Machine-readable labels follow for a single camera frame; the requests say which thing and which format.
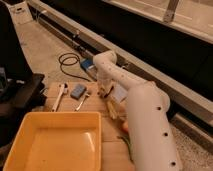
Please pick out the brown wooden board eraser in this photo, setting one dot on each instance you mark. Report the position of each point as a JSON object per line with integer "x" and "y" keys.
{"x": 103, "y": 93}

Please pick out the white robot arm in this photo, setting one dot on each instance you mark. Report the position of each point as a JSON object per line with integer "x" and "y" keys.
{"x": 152, "y": 141}

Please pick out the light blue cloth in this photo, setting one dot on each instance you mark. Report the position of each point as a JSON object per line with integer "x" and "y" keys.
{"x": 119, "y": 93}

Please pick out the blue sponge block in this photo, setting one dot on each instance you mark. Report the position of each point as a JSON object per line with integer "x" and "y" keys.
{"x": 78, "y": 91}

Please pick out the blue power box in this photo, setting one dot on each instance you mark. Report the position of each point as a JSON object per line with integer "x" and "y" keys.
{"x": 88, "y": 66}

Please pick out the green cucumber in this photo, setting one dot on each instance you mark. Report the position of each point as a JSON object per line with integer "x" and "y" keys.
{"x": 127, "y": 142}

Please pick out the yellow plastic tub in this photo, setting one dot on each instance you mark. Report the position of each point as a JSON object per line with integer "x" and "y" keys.
{"x": 57, "y": 141}

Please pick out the black chair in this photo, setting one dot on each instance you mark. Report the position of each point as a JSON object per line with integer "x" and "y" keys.
{"x": 20, "y": 88}

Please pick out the metal window post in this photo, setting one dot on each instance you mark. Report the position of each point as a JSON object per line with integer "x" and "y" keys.
{"x": 170, "y": 11}

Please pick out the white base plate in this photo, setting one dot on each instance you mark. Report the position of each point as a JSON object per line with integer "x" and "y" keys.
{"x": 20, "y": 13}

